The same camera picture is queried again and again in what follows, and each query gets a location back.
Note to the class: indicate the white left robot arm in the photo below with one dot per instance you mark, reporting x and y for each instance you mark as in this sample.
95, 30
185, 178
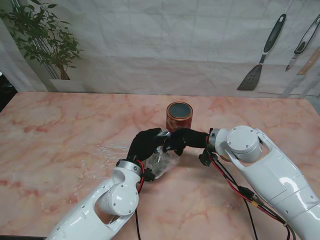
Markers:
105, 207

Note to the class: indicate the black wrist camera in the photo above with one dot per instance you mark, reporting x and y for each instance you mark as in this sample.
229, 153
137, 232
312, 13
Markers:
205, 160
149, 175

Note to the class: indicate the printed green potted plant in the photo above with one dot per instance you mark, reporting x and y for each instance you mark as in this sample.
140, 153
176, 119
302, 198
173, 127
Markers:
42, 42

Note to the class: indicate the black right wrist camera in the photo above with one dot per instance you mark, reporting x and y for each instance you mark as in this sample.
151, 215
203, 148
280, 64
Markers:
205, 160

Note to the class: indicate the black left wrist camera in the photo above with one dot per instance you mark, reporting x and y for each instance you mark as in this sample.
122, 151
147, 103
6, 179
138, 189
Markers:
149, 175

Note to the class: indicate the red floral tea tin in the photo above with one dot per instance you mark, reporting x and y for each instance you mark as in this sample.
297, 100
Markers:
178, 112

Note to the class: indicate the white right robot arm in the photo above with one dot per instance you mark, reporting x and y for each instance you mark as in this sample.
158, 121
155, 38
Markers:
265, 170

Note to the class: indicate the clear plastic tea bag pouch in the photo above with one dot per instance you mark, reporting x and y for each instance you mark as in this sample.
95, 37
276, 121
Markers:
162, 163

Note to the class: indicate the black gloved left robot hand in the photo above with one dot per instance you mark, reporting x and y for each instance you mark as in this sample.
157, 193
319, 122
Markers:
143, 145

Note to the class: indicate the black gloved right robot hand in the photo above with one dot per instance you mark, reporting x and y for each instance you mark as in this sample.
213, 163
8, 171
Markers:
190, 138

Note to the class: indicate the white printed backdrop cloth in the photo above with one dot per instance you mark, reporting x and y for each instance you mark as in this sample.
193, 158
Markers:
160, 37

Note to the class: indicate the printed black slotted spatula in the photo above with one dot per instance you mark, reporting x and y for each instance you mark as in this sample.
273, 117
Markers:
250, 80

